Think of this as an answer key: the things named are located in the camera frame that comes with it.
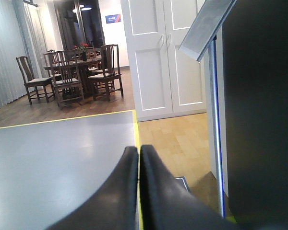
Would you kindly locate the silver stanchion post stand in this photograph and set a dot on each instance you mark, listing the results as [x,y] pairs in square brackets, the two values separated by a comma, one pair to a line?
[201,38]

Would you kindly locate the red flowers in vase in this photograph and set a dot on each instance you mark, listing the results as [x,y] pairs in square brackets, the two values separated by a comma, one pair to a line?
[82,49]

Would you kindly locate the dark wooden dining table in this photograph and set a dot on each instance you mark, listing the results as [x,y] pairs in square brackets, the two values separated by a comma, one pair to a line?
[81,69]

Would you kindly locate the wooden chair behind table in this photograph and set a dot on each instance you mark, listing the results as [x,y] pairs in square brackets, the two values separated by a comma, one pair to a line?
[93,55]

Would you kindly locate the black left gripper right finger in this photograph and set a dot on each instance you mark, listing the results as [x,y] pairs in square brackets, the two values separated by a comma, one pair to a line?
[166,205]

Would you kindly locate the wooden chair front centre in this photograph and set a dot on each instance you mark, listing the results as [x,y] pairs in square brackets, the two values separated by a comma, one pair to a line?
[69,88]

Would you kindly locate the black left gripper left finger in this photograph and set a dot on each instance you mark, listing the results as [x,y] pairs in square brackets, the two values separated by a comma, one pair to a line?
[113,205]

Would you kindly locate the blue wall sign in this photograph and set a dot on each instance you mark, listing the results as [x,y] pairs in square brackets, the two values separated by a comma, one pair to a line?
[116,18]

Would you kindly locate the wooden chair right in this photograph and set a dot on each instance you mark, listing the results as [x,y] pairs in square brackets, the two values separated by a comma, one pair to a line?
[110,63]

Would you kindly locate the wooden chair far left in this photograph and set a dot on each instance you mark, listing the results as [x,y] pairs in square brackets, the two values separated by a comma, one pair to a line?
[36,88]

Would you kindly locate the grey vertical blinds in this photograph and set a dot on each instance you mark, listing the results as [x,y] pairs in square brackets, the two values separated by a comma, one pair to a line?
[21,34]

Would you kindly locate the dark floor sign chinese text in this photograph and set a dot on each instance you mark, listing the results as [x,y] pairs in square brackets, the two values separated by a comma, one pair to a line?
[182,181]

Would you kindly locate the white panelled double door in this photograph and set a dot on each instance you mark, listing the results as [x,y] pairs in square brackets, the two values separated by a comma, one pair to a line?
[166,82]

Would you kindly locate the grey fridge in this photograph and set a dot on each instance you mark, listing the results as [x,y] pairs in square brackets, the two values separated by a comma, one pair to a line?
[255,46]

